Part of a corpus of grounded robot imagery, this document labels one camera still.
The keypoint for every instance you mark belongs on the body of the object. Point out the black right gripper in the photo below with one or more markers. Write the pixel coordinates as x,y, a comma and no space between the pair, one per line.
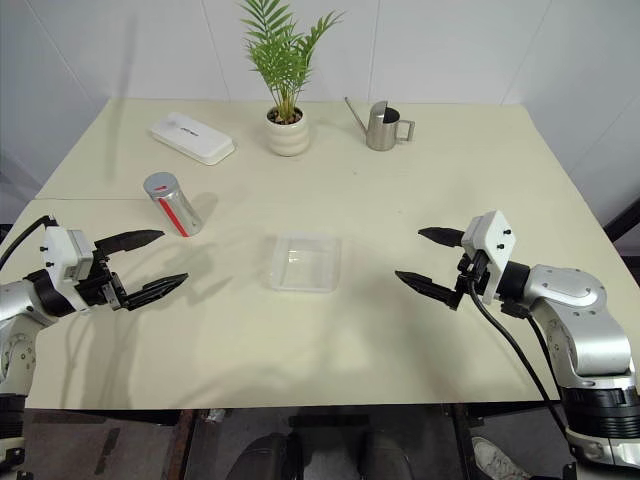
472,275

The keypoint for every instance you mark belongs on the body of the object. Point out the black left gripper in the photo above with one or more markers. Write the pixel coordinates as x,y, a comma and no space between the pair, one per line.
102,290

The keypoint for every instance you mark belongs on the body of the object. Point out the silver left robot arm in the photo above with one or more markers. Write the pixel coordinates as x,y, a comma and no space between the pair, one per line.
20,310

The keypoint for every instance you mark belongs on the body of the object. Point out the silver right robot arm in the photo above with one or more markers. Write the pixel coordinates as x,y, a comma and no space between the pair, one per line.
580,310

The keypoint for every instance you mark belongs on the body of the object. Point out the silver and red can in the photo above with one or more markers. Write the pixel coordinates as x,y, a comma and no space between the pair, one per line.
172,205

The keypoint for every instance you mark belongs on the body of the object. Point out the clear plastic container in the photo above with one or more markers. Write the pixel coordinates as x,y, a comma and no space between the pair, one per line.
306,262

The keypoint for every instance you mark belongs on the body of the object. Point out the white flat rectangular case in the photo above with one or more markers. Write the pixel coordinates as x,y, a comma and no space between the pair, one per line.
192,138

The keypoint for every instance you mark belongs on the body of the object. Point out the steel watering can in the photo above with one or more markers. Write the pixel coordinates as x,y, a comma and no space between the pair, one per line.
382,127

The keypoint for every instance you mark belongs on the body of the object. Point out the black table leg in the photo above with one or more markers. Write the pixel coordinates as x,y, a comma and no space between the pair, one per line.
462,440

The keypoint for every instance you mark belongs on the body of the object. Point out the rusty table leg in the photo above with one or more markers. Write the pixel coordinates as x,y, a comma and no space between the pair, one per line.
179,445

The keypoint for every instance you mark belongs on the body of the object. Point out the cream ribbed plant pot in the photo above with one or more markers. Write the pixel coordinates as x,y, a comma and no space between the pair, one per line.
287,135

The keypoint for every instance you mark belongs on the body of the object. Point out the black slanted pole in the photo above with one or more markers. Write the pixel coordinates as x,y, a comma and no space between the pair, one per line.
622,217

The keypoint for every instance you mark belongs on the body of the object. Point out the white sneaker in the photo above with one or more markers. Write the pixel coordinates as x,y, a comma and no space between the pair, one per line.
497,460

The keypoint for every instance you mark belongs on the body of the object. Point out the green palm plant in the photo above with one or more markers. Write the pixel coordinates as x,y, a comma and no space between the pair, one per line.
285,55

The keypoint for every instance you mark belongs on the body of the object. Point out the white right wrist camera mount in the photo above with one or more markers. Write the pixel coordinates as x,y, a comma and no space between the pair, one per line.
492,245

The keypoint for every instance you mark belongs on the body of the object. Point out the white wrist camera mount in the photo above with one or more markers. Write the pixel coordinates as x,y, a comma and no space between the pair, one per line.
492,245
59,260

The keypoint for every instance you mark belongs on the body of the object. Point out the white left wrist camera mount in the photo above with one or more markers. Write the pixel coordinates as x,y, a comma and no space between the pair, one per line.
59,260

